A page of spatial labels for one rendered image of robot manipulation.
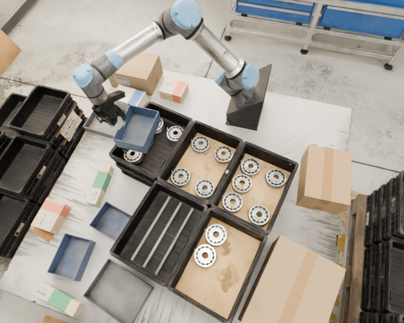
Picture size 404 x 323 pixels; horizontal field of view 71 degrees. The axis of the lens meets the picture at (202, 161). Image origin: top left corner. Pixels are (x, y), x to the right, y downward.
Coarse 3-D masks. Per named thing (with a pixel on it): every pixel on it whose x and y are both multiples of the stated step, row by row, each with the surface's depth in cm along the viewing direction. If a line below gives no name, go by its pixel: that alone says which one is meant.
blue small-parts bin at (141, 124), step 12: (132, 108) 138; (144, 108) 135; (132, 120) 140; (144, 120) 140; (156, 120) 135; (120, 132) 133; (132, 132) 137; (144, 132) 137; (120, 144) 131; (132, 144) 127; (144, 144) 127
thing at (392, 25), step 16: (352, 0) 241; (368, 0) 237; (384, 0) 233; (400, 0) 230; (336, 16) 256; (352, 16) 252; (368, 16) 248; (384, 16) 243; (400, 16) 239; (368, 32) 261; (384, 32) 256; (400, 32) 252
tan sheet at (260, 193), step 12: (252, 156) 155; (264, 168) 151; (276, 168) 151; (252, 180) 149; (264, 180) 148; (228, 192) 146; (252, 192) 146; (264, 192) 145; (276, 192) 145; (252, 204) 143; (264, 204) 143; (276, 204) 142; (240, 216) 141; (264, 228) 137
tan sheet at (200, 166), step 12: (216, 144) 159; (192, 156) 157; (204, 156) 156; (192, 168) 154; (204, 168) 153; (216, 168) 153; (168, 180) 151; (192, 180) 150; (216, 180) 150; (192, 192) 147
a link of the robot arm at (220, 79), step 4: (220, 68) 156; (220, 72) 152; (224, 72) 148; (216, 76) 154; (220, 76) 149; (224, 76) 149; (216, 80) 152; (220, 80) 150; (224, 80) 149; (220, 84) 153; (224, 84) 151; (228, 84) 148; (224, 88) 155; (228, 88) 152; (232, 88) 150; (228, 92) 157; (232, 92) 156
